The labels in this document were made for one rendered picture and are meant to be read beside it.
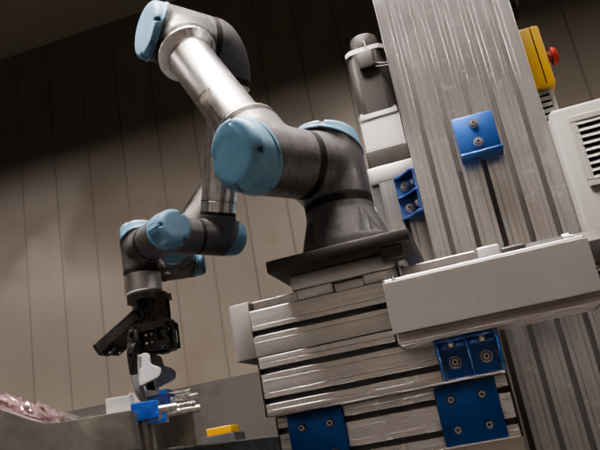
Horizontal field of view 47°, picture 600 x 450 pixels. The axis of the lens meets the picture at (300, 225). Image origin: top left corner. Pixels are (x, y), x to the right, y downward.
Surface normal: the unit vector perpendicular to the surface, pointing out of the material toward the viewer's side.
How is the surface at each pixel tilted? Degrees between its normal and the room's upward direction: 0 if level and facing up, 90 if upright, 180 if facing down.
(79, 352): 90
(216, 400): 90
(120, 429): 90
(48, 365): 90
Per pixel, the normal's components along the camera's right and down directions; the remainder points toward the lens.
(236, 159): -0.70, 0.03
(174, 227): 0.61, -0.34
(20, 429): 0.07, -0.32
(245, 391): -0.27, -0.25
